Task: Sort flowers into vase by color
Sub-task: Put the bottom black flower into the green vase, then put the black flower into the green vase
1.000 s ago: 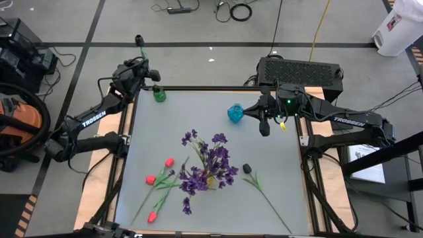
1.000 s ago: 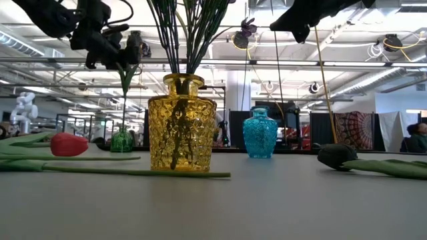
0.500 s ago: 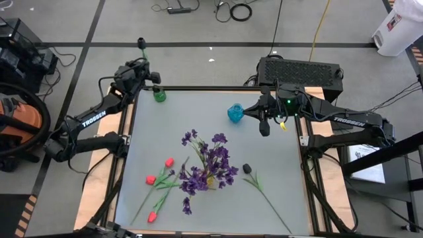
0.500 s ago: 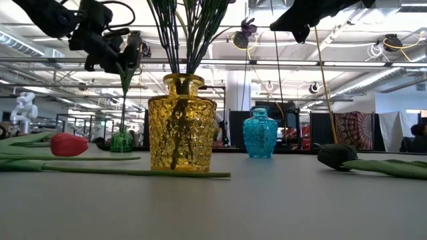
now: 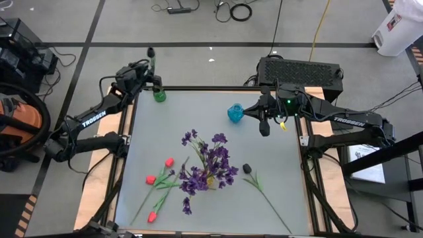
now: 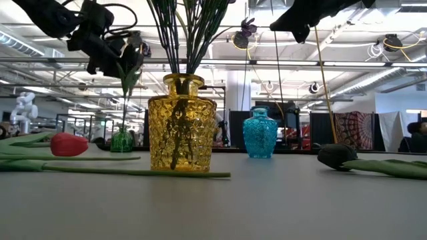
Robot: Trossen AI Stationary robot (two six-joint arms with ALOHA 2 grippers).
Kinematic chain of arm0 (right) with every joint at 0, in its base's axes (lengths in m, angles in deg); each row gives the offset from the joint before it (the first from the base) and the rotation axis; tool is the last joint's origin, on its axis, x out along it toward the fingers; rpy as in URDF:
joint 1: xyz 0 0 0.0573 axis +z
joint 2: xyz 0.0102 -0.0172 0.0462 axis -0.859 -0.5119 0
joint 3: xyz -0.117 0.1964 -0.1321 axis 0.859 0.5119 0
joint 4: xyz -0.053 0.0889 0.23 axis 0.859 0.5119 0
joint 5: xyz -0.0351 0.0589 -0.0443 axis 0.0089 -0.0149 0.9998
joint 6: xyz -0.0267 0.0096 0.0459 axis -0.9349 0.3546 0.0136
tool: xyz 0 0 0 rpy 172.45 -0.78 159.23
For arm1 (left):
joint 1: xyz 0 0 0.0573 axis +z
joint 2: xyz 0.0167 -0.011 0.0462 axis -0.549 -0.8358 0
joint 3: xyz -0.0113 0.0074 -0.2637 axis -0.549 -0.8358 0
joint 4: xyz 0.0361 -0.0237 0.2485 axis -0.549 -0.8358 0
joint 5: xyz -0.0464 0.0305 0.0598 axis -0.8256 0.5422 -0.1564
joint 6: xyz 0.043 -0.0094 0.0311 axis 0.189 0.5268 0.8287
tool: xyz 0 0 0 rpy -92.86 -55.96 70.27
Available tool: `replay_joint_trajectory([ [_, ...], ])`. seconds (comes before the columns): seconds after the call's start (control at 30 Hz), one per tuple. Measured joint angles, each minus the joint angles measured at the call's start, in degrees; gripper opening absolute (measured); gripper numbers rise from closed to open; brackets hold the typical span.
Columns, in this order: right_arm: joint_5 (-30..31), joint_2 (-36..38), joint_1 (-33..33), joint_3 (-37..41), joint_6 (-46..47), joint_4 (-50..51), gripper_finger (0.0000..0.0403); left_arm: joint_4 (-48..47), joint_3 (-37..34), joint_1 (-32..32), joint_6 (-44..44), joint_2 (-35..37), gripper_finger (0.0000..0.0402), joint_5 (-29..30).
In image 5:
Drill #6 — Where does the black artificial tulip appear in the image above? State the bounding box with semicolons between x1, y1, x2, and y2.
242;163;293;235
147;46;157;87

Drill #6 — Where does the blue glass vase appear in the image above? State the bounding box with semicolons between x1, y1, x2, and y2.
227;102;245;124

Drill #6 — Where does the black computer tower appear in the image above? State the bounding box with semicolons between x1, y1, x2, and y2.
256;56;344;103

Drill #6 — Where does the coiled black cable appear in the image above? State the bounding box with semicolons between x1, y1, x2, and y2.
229;3;253;22

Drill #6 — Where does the purple artificial flower sprig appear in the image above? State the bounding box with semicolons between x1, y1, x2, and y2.
178;165;212;216
180;128;212;181
198;132;239;186

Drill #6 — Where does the black tower cable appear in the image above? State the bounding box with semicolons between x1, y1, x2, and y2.
243;74;262;87

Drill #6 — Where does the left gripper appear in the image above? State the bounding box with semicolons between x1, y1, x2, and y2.
114;58;163;97

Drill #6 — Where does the white plastic bucket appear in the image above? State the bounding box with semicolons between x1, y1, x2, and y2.
371;0;423;57

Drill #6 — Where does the orange vacuum cleaner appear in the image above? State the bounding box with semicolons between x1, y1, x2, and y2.
0;81;52;173

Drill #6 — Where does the black floor cable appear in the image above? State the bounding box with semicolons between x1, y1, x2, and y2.
266;0;284;57

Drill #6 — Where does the white paper booklet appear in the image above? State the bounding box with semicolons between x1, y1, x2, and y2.
346;143;387;184

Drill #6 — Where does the black rig stand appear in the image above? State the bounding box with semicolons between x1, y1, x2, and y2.
340;131;423;203

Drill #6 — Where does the yellow cable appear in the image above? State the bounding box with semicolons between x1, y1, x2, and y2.
309;0;331;62

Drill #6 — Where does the black equipment stack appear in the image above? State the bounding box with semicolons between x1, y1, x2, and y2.
0;18;59;95

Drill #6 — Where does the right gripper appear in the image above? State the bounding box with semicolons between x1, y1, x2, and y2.
243;83;303;138

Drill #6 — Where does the black table frame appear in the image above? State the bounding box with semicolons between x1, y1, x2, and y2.
79;75;354;236

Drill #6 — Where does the green glass vase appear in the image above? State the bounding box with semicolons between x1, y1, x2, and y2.
153;86;167;103

